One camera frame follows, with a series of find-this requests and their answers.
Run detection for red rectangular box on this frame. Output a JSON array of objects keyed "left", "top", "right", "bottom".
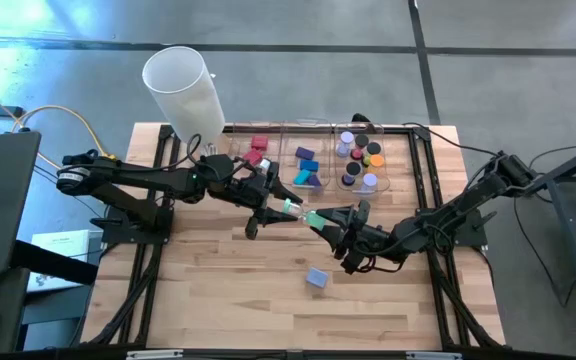
[{"left": 241, "top": 149, "right": 265, "bottom": 168}]

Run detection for silver bracket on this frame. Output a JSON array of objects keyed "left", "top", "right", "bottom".
[
  {"left": 125, "top": 348, "right": 185, "bottom": 360},
  {"left": 405, "top": 350, "right": 464, "bottom": 360}
]

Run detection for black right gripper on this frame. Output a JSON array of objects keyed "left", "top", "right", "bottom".
[{"left": 315, "top": 199, "right": 392, "bottom": 262}]

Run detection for clear plastic bin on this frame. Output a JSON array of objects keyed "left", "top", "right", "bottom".
[
  {"left": 331, "top": 122, "right": 392, "bottom": 196},
  {"left": 221, "top": 122, "right": 285, "bottom": 191},
  {"left": 276, "top": 118, "right": 334, "bottom": 194}
]

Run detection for red sand hourglass black caps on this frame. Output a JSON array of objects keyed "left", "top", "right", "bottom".
[{"left": 350, "top": 133, "right": 371, "bottom": 162}]

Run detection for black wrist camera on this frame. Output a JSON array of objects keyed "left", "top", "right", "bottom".
[
  {"left": 340, "top": 249, "right": 369, "bottom": 276},
  {"left": 244, "top": 215, "right": 260, "bottom": 241}
]

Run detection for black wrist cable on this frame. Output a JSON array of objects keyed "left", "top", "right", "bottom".
[
  {"left": 165, "top": 132, "right": 249, "bottom": 187},
  {"left": 360, "top": 222, "right": 455, "bottom": 275}
]

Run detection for black floor cable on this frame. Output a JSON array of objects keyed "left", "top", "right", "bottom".
[{"left": 512, "top": 197, "right": 576, "bottom": 307}]

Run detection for mint green capped hourglass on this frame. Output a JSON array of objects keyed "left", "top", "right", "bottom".
[{"left": 281, "top": 197, "right": 328, "bottom": 232}]

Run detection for white cylinder shade table lamp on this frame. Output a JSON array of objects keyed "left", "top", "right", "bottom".
[{"left": 141, "top": 45, "right": 233, "bottom": 156}]

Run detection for lavender box with slots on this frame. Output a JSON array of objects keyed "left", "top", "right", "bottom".
[{"left": 305, "top": 266, "right": 330, "bottom": 290}]

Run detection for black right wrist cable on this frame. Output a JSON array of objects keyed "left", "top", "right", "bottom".
[{"left": 360, "top": 222, "right": 455, "bottom": 275}]

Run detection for green sand hourglass marked 3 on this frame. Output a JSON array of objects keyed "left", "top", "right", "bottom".
[{"left": 361, "top": 141, "right": 383, "bottom": 168}]

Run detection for white booklet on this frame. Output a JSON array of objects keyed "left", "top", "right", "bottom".
[{"left": 26, "top": 228, "right": 92, "bottom": 294}]

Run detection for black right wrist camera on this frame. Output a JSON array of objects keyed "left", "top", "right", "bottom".
[{"left": 340, "top": 249, "right": 369, "bottom": 276}]

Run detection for blue sand hourglass marked 10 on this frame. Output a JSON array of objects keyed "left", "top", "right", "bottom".
[{"left": 341, "top": 160, "right": 363, "bottom": 187}]

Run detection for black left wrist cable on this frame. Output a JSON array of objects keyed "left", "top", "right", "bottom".
[{"left": 165, "top": 132, "right": 249, "bottom": 187}]

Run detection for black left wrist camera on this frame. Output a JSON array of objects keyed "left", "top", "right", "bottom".
[{"left": 244, "top": 215, "right": 260, "bottom": 241}]

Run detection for black power cables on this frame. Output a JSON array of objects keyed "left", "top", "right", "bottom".
[{"left": 32, "top": 162, "right": 104, "bottom": 219}]

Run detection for black aluminium table frame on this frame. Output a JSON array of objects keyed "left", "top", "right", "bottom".
[{"left": 80, "top": 123, "right": 507, "bottom": 349}]

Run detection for black camera mount rail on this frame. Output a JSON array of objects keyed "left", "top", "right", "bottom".
[{"left": 0, "top": 343, "right": 576, "bottom": 360}]

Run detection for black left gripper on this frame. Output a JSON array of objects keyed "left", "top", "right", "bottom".
[{"left": 226, "top": 166, "right": 304, "bottom": 227}]

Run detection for teal digital clock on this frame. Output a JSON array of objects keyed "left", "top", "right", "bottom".
[{"left": 292, "top": 168, "right": 314, "bottom": 187}]

